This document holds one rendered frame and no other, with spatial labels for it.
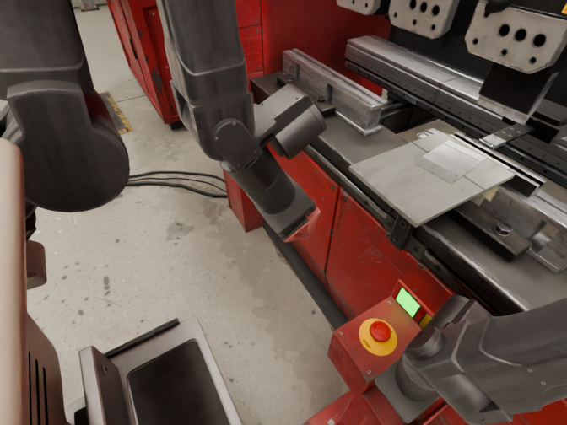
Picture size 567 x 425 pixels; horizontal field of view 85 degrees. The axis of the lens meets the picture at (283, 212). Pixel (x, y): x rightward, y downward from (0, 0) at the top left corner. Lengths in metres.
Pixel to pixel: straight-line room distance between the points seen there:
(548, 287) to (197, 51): 0.69
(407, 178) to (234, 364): 1.09
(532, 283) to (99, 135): 0.71
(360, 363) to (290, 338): 0.87
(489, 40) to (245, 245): 1.42
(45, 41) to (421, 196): 0.54
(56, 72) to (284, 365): 1.33
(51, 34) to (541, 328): 0.39
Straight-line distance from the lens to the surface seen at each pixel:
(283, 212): 0.43
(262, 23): 1.30
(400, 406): 0.53
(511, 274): 0.74
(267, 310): 1.55
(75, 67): 0.27
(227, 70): 0.29
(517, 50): 0.68
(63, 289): 1.94
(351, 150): 0.91
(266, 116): 0.36
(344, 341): 0.66
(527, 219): 0.76
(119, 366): 0.39
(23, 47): 0.27
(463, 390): 0.37
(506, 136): 0.86
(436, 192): 0.63
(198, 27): 0.28
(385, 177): 0.63
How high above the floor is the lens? 1.38
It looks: 46 degrees down
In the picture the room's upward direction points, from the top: straight up
